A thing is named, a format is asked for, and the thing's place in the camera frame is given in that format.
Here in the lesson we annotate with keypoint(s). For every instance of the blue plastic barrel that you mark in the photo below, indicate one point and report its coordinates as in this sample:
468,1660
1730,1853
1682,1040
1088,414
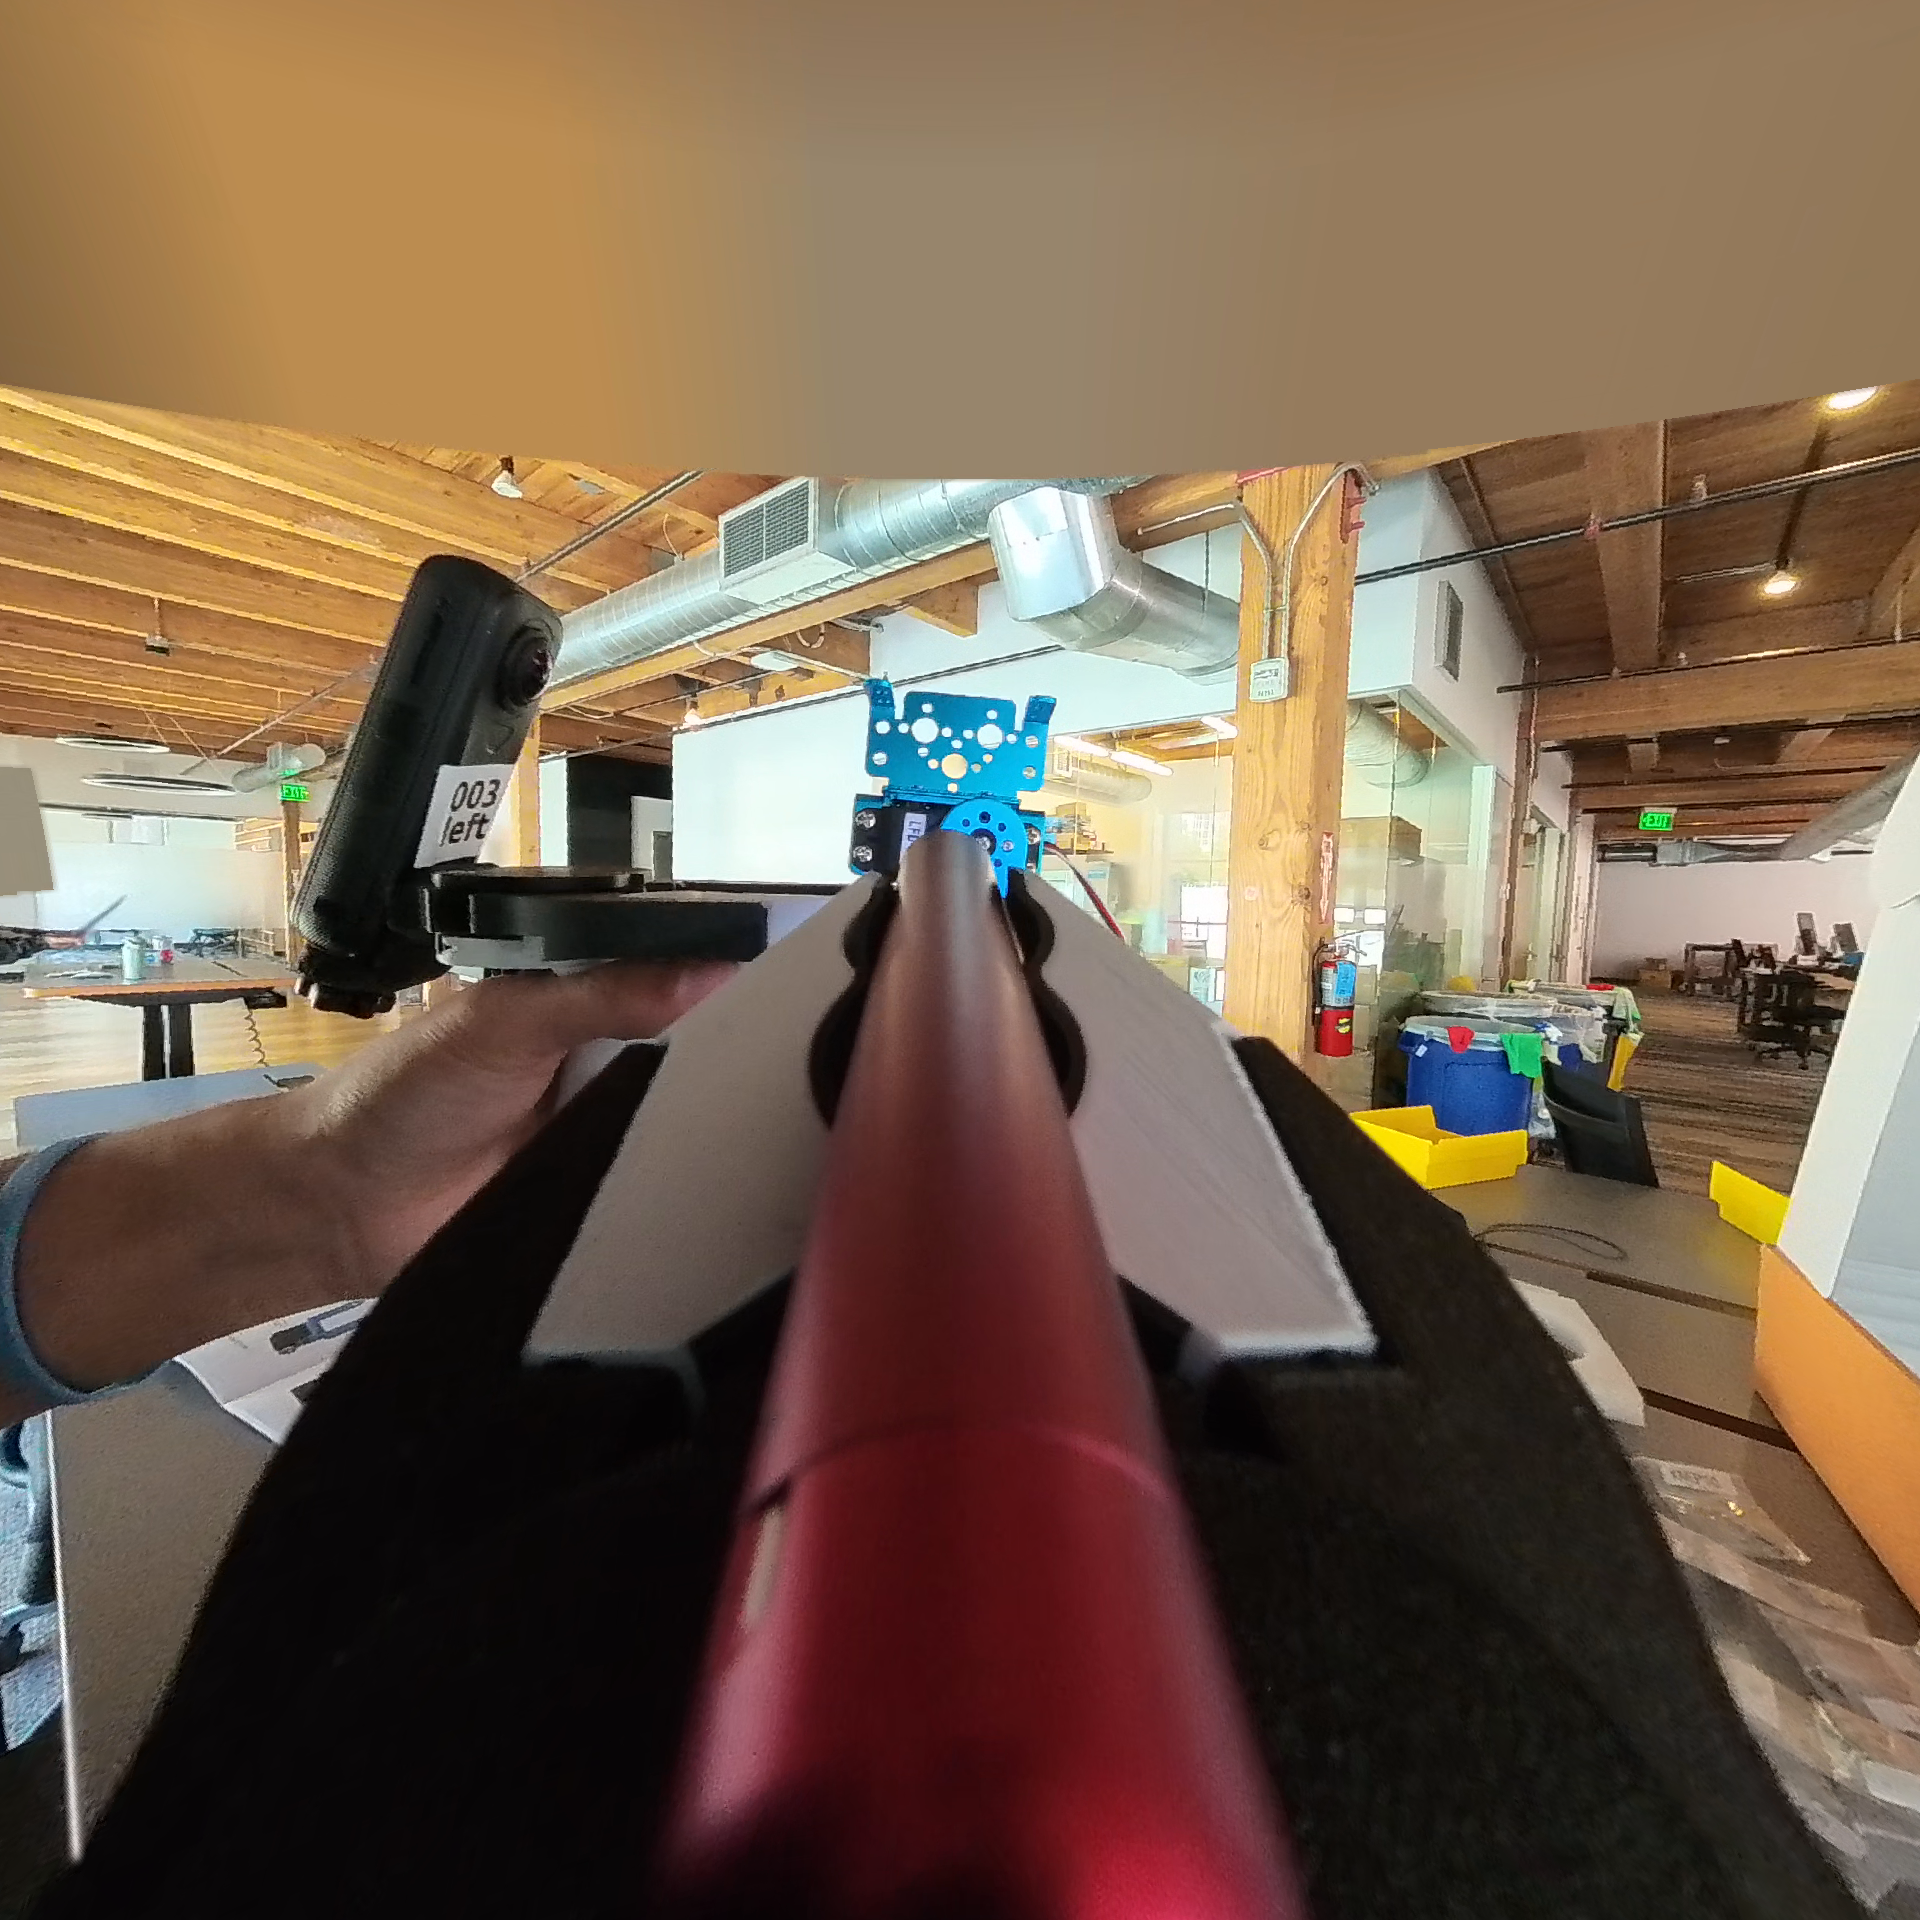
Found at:
1465,1079

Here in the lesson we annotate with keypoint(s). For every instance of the green drink bottle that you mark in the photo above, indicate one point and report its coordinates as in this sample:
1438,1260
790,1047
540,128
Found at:
132,961

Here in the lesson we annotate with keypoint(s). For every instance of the silver air duct with grille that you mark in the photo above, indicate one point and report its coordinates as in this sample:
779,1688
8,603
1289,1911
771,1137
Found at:
900,542

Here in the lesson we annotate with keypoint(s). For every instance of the wooden desk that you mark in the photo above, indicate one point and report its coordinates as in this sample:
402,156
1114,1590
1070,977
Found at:
151,984

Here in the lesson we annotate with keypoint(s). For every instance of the blue toy robot arm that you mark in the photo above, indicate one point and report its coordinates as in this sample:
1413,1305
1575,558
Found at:
886,773

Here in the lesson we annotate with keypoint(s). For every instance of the yellow plastic bin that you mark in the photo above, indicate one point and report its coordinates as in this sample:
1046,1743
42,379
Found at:
1441,1153
1748,1201

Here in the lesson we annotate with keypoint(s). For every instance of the white instruction sheet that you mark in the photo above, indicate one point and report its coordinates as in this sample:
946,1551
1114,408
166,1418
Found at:
286,1364

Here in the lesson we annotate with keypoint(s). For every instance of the clear plastic bag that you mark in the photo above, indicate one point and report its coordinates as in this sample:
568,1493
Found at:
1830,1726

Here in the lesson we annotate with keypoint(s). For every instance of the white foam block with hole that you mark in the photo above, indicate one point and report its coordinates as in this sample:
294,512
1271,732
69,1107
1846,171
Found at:
1589,1349

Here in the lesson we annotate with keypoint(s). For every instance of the black waste bin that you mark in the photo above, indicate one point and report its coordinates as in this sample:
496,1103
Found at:
1598,1128

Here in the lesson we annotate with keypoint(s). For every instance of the red fire extinguisher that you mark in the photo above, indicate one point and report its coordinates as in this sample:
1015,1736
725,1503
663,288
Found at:
1334,1006

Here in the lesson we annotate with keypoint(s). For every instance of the wooden support post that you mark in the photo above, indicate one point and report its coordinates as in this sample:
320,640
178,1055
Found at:
1290,751

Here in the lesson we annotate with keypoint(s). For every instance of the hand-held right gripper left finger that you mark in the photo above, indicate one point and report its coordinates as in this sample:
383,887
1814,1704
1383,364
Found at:
691,1186

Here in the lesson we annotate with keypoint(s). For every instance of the orange and white cardboard box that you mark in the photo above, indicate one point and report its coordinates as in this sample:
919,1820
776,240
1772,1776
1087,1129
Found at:
1830,1396

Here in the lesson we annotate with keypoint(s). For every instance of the person's left hand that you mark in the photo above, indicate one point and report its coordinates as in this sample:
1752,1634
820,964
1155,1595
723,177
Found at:
377,1141

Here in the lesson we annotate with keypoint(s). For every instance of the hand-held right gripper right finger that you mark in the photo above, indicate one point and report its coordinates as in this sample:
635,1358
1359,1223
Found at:
1199,1186

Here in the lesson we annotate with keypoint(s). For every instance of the metal ceiling pipe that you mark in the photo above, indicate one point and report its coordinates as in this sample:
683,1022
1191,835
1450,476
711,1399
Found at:
616,527

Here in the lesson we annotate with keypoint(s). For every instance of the grey desk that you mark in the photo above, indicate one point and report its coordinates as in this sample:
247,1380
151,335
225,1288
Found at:
151,1103
151,1576

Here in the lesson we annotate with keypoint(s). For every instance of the grey electrical box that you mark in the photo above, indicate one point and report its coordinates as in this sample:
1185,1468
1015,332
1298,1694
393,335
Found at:
1271,682

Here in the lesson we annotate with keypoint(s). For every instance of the red electric screwdriver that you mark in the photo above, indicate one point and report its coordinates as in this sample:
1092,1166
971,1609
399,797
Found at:
959,1349

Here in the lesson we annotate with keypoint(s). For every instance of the group of office desks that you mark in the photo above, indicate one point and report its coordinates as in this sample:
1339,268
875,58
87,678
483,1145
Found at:
1786,989

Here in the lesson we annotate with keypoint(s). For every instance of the grey trash bin with liner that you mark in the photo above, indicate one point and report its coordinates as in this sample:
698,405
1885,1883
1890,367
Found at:
1517,1003

